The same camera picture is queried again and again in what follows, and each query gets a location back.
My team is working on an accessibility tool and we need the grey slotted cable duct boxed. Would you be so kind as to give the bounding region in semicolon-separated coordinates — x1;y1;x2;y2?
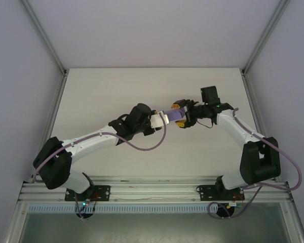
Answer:
27;204;244;214

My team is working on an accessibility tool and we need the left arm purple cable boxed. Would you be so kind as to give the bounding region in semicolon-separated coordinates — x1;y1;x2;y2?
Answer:
31;113;168;219

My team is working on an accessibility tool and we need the metal sheet panel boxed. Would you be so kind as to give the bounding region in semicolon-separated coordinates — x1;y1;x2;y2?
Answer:
15;212;294;243

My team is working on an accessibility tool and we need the aluminium corner post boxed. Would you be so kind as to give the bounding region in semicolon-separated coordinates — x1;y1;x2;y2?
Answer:
21;0;68;75
242;0;291;74

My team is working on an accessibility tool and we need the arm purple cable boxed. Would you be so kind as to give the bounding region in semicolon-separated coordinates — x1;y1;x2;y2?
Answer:
31;113;168;219
207;107;302;220

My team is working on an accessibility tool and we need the right aluminium side rail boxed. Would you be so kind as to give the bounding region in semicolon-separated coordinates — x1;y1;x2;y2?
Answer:
240;70;282;183

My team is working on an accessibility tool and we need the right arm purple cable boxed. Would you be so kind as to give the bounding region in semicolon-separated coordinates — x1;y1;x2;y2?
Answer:
207;107;302;220

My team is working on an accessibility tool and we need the left aluminium side rail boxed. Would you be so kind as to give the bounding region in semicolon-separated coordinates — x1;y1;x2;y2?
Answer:
30;72;68;183

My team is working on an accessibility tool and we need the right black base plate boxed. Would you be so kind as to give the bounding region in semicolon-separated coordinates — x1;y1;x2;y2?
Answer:
197;184;244;202

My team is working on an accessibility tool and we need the right aluminium corner post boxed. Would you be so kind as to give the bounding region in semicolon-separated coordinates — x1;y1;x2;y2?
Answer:
242;0;291;74

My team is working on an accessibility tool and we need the aluminium side rail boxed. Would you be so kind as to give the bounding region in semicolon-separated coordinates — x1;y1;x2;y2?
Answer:
30;72;68;183
240;70;282;183

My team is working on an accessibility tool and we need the left aluminium corner post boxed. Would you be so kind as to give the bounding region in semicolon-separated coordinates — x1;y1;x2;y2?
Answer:
21;0;68;75

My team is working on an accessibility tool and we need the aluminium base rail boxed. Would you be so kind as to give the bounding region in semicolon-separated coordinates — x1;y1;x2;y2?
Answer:
17;178;293;204

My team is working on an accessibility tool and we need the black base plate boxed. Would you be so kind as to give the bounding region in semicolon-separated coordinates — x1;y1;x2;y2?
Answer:
64;185;111;202
197;184;244;202

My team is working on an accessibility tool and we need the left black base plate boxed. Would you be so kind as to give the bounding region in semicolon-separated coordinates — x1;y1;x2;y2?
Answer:
64;185;111;202

